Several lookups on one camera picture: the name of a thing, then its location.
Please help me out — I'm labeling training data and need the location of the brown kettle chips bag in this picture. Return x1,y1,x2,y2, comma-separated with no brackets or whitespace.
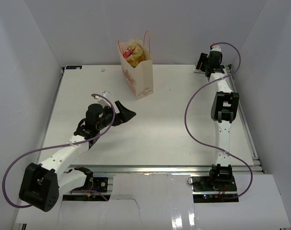
125,44,146,68

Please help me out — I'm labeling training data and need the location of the pink snack packet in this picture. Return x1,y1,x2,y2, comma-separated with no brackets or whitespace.
123,47,134,58

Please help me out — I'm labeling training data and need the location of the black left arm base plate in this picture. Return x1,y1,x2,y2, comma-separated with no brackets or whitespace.
85,177,108,193

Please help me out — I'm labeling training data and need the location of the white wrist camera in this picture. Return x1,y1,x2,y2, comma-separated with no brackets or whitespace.
94,91,111,107
210,44,221,52

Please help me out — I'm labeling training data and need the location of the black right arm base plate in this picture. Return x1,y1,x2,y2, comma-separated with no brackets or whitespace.
187,176,237,192

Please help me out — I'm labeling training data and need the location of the aluminium table edge rail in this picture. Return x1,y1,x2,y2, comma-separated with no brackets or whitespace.
226,64,263,173

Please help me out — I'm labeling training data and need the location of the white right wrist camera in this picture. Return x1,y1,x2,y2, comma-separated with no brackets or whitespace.
210,44,221,52

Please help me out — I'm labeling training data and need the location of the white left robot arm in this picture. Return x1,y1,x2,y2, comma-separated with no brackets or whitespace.
19,101,136,212

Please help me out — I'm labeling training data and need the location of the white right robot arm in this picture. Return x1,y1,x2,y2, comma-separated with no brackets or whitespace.
196,45,239,191

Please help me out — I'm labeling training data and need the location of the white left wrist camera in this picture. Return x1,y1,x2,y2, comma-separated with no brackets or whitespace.
94,91,111,107

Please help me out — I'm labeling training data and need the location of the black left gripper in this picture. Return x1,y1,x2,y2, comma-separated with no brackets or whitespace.
96,101,136,131

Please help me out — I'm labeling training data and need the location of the white paper gift bag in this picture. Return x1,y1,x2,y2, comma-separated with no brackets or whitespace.
118,31,153,99

